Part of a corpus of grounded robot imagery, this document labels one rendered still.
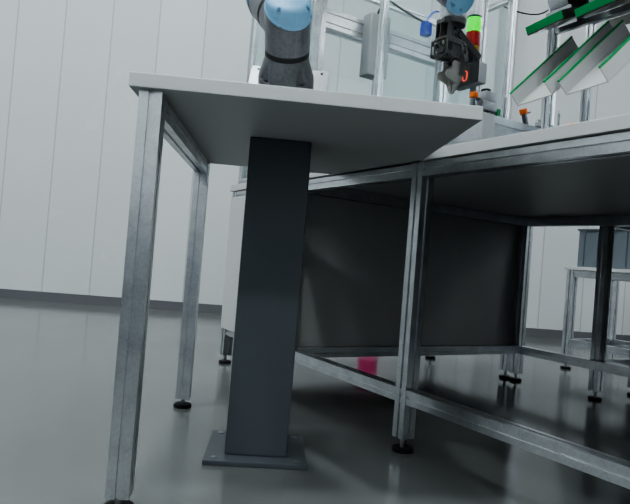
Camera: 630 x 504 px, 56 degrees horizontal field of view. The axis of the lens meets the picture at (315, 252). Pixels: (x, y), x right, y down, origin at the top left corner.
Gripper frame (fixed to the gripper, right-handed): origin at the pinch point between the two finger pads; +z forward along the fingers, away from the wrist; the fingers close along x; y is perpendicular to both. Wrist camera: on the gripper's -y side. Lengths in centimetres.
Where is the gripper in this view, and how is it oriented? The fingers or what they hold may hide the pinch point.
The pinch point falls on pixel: (453, 90)
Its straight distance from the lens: 187.7
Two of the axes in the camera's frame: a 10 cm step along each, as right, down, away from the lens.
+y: -8.5, -0.8, -5.2
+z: -0.8, 10.0, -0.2
